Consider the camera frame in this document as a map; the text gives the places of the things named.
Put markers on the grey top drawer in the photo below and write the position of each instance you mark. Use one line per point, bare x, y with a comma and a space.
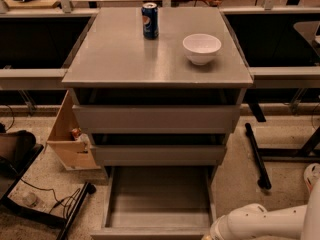
157, 119

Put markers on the wooden open box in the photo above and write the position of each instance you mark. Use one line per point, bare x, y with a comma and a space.
73, 154

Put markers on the grey middle drawer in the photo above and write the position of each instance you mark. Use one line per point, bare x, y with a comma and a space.
162, 155

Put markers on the black metal leg bar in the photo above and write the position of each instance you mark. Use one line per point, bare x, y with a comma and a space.
264, 181

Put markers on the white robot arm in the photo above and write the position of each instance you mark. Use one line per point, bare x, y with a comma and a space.
254, 221

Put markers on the grey drawer cabinet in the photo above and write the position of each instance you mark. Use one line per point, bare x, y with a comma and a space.
116, 65

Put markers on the clear plastic bottle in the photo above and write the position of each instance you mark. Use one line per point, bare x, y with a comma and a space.
31, 200

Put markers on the white ceramic bowl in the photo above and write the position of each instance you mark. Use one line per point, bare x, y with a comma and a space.
201, 49

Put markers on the grey drawer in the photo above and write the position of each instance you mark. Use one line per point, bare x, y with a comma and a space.
162, 155
157, 203
157, 119

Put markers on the grey bottom drawer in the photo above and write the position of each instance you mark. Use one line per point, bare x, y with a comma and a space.
157, 203

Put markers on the blue Pepsi can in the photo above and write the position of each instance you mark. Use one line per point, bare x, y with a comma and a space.
149, 12

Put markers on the red snack packet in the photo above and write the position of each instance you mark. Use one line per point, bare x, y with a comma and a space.
76, 133

